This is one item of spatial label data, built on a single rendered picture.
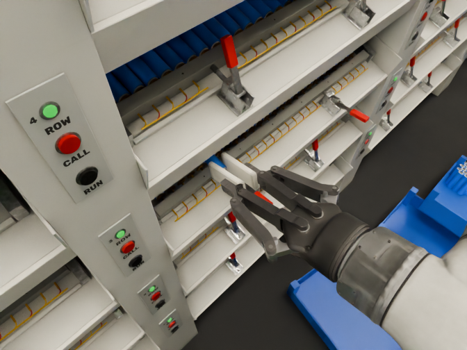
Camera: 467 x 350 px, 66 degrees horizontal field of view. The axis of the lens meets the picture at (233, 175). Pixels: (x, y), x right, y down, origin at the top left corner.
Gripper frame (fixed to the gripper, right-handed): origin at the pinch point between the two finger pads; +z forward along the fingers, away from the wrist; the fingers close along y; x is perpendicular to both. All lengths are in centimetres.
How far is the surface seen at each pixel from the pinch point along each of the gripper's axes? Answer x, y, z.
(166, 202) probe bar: 3.7, 8.5, 6.9
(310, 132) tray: 8.2, -21.9, 3.9
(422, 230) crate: 63, -58, -11
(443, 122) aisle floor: 59, -106, 7
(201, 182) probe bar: 4.0, 2.1, 6.4
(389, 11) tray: -9.8, -36.5, -0.7
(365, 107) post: 19, -48, 8
